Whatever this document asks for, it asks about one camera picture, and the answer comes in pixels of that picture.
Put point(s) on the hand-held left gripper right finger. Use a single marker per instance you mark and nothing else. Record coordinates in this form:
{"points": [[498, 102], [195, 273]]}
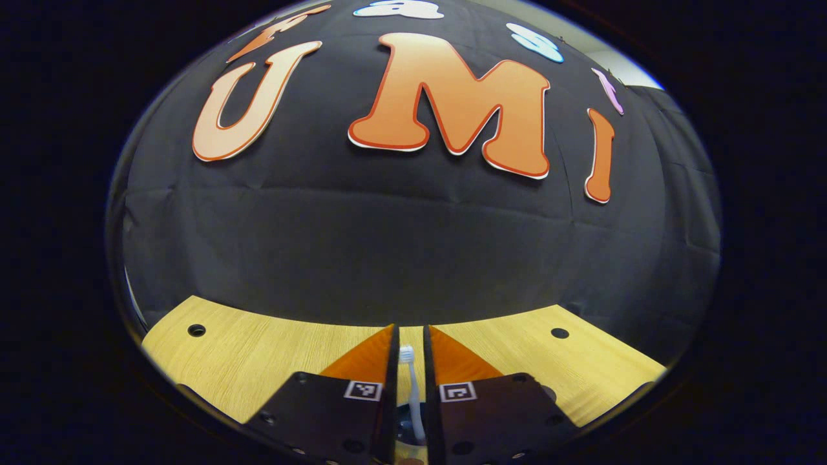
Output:
{"points": [[427, 387]]}

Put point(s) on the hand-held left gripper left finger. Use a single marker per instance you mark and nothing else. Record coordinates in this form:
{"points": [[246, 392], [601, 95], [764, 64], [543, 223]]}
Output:
{"points": [[392, 387]]}

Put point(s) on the light blue toothbrush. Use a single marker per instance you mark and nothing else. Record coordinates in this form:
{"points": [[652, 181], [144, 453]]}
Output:
{"points": [[413, 387]]}

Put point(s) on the dark brown round coaster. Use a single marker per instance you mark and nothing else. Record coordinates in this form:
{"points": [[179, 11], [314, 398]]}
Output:
{"points": [[549, 392]]}

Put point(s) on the wooden desktop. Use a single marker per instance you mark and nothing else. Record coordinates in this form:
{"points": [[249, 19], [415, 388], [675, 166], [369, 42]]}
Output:
{"points": [[258, 349]]}

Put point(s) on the black backdrop cloth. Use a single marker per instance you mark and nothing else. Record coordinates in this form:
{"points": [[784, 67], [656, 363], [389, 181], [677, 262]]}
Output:
{"points": [[413, 245]]}

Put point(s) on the white strip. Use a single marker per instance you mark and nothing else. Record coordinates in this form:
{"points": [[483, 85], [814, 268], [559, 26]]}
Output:
{"points": [[131, 297]]}

